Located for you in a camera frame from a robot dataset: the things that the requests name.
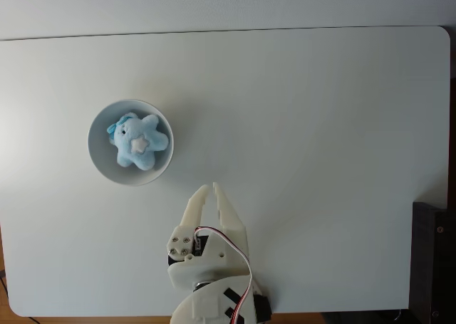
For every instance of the dark wooden cabinet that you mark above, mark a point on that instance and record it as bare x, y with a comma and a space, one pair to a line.
432, 263

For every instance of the skyblue star plush doll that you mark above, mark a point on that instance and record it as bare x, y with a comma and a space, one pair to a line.
137, 142

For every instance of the white ceramic bowl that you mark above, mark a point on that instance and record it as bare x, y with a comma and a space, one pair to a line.
98, 139

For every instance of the black table clamp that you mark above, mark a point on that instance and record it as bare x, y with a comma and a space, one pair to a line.
265, 306

